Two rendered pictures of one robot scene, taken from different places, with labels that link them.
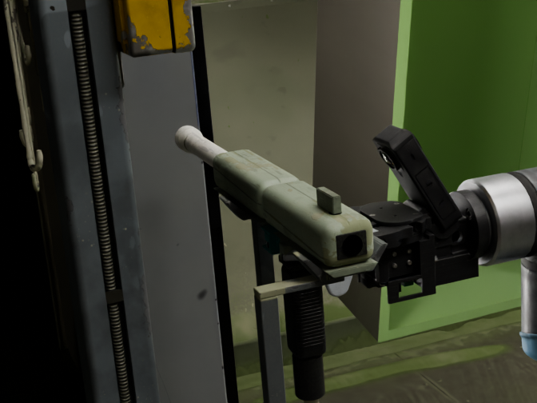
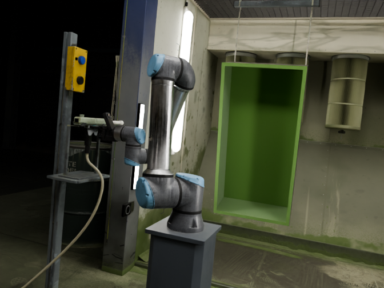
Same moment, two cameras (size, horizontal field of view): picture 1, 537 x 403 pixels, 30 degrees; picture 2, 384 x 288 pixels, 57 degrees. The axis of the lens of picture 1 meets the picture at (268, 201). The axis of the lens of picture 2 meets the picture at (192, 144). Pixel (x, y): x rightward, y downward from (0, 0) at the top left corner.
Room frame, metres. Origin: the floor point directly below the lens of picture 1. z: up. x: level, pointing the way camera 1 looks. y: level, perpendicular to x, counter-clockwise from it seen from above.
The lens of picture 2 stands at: (-0.35, -1.83, 1.18)
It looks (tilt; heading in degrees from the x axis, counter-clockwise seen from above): 3 degrees down; 39
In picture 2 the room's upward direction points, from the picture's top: 6 degrees clockwise
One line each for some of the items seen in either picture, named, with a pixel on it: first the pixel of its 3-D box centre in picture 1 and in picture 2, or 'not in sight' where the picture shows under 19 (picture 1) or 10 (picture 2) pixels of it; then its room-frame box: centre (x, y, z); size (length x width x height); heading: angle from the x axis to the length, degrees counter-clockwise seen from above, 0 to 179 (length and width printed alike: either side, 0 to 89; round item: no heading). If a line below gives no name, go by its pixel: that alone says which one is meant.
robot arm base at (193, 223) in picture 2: not in sight; (186, 217); (1.04, -0.72, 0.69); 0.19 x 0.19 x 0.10
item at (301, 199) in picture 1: (258, 250); (100, 134); (1.01, 0.02, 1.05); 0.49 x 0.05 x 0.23; 20
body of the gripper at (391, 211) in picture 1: (418, 241); (108, 133); (0.95, -0.15, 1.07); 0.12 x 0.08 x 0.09; 110
